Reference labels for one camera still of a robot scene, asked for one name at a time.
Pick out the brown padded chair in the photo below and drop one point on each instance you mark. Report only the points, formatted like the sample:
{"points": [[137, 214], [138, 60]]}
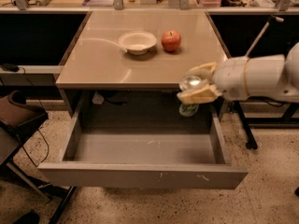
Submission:
{"points": [[18, 122]]}

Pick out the red apple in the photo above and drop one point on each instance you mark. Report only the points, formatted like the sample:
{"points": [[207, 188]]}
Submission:
{"points": [[171, 40]]}

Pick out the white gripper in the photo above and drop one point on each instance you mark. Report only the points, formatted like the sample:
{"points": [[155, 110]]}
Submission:
{"points": [[230, 77]]}

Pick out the grey open top drawer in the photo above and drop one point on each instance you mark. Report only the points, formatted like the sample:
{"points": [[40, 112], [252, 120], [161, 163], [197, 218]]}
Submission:
{"points": [[139, 140]]}

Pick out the grey drawer cabinet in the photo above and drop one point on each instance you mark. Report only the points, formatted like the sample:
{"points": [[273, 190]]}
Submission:
{"points": [[98, 62]]}

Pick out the green soda can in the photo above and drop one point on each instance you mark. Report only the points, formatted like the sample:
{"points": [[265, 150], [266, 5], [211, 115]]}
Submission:
{"points": [[189, 83]]}

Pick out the black stand leg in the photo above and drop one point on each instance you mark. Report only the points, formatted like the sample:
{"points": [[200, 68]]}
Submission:
{"points": [[251, 143]]}

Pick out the white paper bowl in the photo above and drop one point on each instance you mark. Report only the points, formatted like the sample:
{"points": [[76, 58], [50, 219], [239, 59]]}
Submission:
{"points": [[137, 42]]}

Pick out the black power adapter left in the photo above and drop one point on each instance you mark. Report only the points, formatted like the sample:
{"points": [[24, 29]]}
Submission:
{"points": [[10, 67]]}

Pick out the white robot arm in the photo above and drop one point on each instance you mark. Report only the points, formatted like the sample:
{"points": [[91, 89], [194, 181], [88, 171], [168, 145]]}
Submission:
{"points": [[275, 76]]}

